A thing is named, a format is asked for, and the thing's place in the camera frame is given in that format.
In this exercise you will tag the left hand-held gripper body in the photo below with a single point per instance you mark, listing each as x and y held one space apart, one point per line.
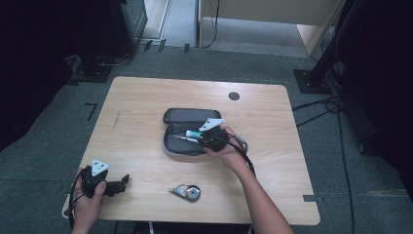
93 177

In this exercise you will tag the person's left hand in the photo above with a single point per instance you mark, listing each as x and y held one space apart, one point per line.
86 208

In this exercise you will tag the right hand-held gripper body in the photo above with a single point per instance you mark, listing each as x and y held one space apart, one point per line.
217 138

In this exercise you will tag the person's right hand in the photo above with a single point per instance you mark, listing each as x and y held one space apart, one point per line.
232 152

